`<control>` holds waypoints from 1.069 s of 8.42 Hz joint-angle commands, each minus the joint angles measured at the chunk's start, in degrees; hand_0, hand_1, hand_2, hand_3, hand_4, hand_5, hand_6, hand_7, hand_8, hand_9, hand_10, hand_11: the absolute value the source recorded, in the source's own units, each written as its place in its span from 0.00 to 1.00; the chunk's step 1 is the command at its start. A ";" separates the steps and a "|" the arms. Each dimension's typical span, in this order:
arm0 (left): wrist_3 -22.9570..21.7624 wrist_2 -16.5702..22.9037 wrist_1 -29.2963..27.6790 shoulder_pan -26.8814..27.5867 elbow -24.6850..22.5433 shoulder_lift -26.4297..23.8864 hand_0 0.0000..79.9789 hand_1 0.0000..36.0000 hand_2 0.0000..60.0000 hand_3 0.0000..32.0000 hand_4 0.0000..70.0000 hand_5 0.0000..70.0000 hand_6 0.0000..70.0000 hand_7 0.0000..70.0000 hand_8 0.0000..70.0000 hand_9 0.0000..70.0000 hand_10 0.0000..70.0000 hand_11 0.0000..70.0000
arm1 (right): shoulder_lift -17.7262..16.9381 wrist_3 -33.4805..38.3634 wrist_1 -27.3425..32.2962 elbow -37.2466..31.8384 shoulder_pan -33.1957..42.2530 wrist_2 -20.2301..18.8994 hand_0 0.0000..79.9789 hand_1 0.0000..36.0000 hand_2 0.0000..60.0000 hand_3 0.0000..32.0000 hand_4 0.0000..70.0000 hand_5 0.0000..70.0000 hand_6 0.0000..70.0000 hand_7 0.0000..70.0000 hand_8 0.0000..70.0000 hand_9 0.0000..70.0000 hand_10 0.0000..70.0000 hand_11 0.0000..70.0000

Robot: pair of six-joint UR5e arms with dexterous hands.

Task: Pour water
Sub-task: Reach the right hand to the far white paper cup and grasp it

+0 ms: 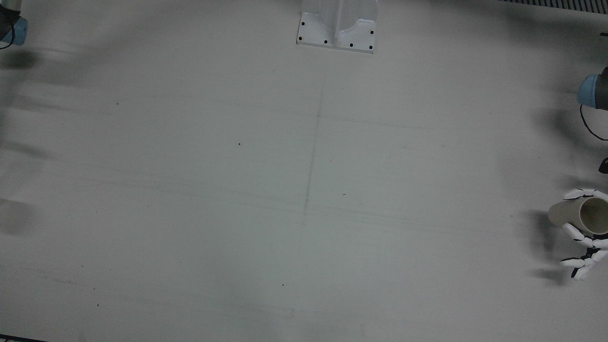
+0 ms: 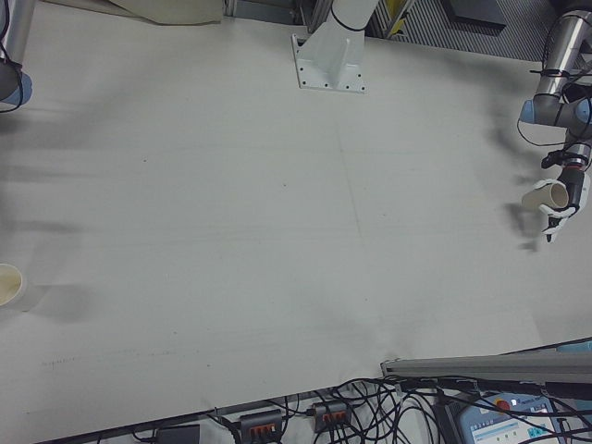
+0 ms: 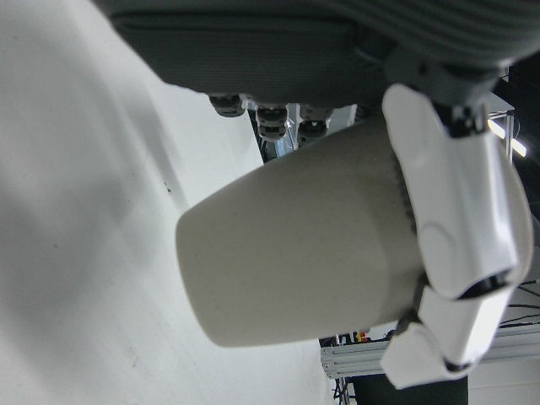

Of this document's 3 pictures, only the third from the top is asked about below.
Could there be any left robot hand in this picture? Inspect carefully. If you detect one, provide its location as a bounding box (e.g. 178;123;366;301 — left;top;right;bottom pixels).
92;0;540;392

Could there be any beige plastic cup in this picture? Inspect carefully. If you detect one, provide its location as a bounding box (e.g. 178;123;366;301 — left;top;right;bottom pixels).
175;121;427;349

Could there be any ceiling light strip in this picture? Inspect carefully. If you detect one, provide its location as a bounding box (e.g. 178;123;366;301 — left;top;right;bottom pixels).
487;117;528;158

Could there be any aluminium frame rail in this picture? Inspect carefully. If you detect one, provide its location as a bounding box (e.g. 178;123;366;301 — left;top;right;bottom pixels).
319;323;540;380

